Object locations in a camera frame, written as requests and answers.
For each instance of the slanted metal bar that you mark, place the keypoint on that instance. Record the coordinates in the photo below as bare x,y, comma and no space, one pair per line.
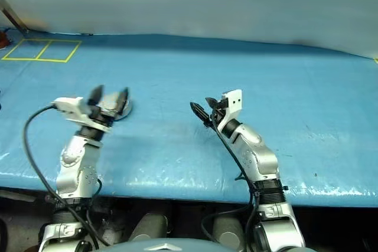
11,13

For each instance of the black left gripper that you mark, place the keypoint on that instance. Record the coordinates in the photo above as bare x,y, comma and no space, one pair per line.
102,114

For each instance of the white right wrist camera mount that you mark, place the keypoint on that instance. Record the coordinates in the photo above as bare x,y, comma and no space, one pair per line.
233,101

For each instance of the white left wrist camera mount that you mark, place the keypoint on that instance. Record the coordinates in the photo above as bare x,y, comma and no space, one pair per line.
71,104

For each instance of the blue plastic table cover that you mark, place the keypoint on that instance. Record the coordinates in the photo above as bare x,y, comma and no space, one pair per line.
177,66

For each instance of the motor housing with copper windings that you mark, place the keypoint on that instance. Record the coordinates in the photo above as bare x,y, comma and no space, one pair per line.
110,101

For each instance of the grey metal frame bar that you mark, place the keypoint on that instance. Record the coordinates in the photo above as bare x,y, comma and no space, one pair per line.
17,195

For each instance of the yellow tape double rectangle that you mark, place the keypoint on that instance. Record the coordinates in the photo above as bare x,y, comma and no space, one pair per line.
41,57

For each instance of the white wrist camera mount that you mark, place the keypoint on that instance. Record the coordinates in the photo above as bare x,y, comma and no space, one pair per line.
233,101
71,104

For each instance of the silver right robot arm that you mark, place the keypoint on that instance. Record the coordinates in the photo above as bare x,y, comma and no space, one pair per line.
257,157

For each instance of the grey rounded shape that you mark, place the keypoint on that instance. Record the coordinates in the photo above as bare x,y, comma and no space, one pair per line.
149,227
227,231

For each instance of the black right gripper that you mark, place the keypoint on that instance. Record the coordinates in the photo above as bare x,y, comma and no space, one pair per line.
219,113

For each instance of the grey-blue robot torso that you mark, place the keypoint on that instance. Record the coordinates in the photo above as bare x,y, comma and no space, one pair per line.
165,246

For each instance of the red object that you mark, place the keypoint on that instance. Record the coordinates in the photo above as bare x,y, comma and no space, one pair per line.
3,39

